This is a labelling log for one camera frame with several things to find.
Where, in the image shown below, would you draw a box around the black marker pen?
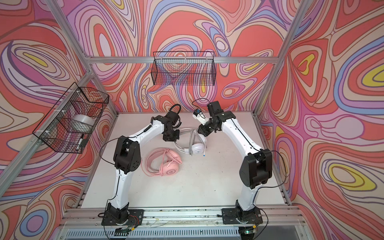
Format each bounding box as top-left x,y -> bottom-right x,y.
77,134 -> 85,151

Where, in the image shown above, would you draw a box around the white headphones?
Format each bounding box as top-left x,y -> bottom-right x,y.
174,128 -> 207,156

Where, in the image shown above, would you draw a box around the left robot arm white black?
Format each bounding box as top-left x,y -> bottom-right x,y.
111,115 -> 182,211

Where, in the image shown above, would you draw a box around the aluminium front rail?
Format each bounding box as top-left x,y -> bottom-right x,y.
59,205 -> 307,228

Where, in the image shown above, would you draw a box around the pink cat-ear headphones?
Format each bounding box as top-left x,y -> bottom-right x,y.
141,148 -> 183,177

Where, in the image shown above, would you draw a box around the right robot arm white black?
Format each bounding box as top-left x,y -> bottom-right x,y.
193,112 -> 273,212

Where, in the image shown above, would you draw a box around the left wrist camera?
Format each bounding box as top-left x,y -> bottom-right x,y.
166,104 -> 182,129

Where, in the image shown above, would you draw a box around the black wire basket back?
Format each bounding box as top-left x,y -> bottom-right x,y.
151,51 -> 217,86

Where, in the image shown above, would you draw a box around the black wire basket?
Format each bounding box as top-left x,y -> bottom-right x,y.
151,51 -> 217,86
33,83 -> 110,154

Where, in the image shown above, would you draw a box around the silver tape roll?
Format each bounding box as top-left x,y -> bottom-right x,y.
71,114 -> 95,133

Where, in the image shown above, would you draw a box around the black wire basket left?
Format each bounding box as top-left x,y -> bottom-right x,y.
33,83 -> 110,154

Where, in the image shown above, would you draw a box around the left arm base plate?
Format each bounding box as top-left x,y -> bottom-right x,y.
102,209 -> 145,227

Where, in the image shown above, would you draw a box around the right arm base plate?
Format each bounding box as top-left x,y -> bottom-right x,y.
220,207 -> 263,226

